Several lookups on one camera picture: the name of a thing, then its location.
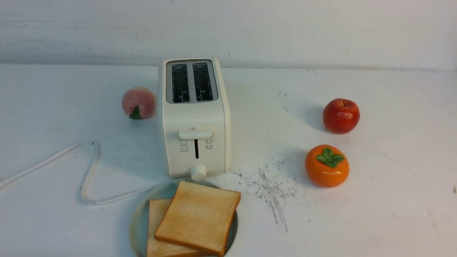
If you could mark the white two-slot toaster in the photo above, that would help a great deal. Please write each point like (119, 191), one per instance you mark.
(194, 118)

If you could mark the pink peach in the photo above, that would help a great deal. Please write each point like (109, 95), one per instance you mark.
(139, 103)

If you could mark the orange persimmon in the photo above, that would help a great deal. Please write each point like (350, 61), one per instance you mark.
(326, 166)

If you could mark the red apple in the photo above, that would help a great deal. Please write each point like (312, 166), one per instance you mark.
(341, 116)

